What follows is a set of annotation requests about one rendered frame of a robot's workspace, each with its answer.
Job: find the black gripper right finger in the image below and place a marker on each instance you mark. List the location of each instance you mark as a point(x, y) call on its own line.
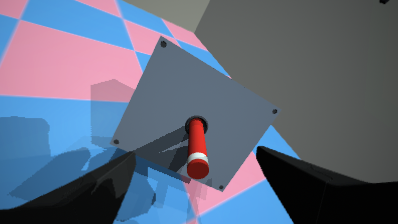
point(312, 194)

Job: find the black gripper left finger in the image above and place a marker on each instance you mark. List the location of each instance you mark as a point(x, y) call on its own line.
point(93, 198)

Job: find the grey square panel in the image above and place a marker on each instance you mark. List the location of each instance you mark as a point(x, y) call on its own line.
point(177, 87)

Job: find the red peg with white band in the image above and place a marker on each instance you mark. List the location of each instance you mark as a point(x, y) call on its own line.
point(197, 161)

